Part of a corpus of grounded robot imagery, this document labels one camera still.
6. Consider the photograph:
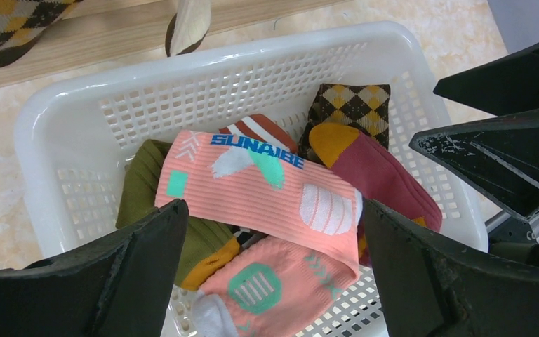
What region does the white plastic mesh basket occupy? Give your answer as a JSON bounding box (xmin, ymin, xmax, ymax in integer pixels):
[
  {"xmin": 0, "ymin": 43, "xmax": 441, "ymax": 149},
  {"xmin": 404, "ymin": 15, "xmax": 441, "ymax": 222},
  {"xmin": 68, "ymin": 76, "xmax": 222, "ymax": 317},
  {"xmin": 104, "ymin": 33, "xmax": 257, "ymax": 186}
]
[{"xmin": 13, "ymin": 20, "xmax": 490, "ymax": 337}]

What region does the maroon striped sock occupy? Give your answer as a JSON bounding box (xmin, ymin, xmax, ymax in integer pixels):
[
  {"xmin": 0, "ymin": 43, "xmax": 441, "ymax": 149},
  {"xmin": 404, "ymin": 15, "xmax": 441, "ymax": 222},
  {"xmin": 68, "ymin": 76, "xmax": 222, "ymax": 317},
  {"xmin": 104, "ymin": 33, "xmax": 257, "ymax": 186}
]
[{"xmin": 308, "ymin": 122, "xmax": 442, "ymax": 232}]

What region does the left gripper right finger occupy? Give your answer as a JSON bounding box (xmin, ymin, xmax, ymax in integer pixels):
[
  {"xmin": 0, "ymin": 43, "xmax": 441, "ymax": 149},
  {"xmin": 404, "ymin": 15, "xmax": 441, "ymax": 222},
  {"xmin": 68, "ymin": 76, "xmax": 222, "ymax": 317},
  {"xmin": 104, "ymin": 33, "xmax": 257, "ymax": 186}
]
[{"xmin": 362, "ymin": 200, "xmax": 539, "ymax": 336}]

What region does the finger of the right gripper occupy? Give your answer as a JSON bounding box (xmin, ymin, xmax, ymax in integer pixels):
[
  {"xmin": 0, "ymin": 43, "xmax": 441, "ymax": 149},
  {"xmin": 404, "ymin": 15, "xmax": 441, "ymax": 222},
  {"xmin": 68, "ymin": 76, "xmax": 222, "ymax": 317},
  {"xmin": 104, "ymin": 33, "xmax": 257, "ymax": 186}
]
[
  {"xmin": 433, "ymin": 42, "xmax": 539, "ymax": 116},
  {"xmin": 409, "ymin": 108, "xmax": 539, "ymax": 221}
]

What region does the wooden hanger rack frame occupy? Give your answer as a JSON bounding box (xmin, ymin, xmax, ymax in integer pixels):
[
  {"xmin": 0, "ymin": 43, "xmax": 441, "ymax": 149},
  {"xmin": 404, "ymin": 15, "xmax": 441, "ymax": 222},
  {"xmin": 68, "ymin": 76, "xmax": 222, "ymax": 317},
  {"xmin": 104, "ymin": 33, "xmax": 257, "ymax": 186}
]
[{"xmin": 0, "ymin": 0, "xmax": 332, "ymax": 87}]

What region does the green striped sock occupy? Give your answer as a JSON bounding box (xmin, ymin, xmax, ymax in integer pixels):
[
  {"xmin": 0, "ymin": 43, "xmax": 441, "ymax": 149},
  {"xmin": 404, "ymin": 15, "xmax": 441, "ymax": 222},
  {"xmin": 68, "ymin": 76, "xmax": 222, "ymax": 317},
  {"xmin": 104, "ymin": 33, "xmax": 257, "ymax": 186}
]
[{"xmin": 114, "ymin": 139, "xmax": 241, "ymax": 292}]

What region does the grey sock with red stripes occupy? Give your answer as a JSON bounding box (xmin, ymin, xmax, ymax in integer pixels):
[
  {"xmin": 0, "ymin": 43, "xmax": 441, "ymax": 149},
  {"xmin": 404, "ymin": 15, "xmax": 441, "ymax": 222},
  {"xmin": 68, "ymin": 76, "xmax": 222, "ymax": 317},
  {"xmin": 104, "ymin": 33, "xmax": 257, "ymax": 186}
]
[{"xmin": 218, "ymin": 114, "xmax": 298, "ymax": 153}]

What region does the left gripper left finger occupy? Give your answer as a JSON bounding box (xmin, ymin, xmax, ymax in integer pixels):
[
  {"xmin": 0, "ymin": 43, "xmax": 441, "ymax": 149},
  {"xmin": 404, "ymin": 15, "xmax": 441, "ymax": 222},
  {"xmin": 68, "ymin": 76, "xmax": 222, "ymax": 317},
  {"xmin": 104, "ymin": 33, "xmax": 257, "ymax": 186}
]
[{"xmin": 0, "ymin": 199, "xmax": 189, "ymax": 336}]

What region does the cream sock brown toe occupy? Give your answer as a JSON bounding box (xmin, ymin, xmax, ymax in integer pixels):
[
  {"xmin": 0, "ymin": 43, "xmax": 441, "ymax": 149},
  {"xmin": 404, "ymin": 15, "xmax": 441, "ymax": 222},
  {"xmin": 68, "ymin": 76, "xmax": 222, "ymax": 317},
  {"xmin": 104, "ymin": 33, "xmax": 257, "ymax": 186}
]
[{"xmin": 165, "ymin": 0, "xmax": 211, "ymax": 57}]

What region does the brown yellow argyle sock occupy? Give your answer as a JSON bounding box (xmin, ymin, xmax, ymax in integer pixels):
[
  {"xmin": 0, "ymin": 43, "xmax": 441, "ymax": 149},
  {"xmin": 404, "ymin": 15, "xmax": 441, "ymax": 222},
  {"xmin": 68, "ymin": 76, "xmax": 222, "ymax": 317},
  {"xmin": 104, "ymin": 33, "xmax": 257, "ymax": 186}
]
[{"xmin": 298, "ymin": 84, "xmax": 391, "ymax": 164}]

